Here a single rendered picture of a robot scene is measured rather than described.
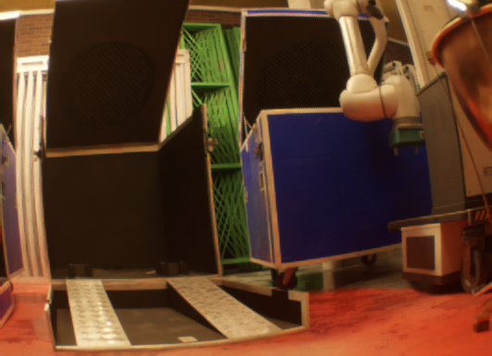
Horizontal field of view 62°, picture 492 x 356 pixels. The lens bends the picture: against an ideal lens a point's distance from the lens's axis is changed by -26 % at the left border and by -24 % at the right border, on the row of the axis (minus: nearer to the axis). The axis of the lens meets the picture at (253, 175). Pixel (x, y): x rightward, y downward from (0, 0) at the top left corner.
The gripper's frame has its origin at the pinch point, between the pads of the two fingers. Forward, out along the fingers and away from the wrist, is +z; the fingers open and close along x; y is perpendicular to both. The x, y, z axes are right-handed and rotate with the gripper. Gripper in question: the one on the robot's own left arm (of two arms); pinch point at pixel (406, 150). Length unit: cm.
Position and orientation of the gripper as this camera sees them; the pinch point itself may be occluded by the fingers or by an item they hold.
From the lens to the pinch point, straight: 261.4
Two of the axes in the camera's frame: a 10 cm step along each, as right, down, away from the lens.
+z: 1.0, 9.9, -1.1
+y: -0.7, 1.2, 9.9
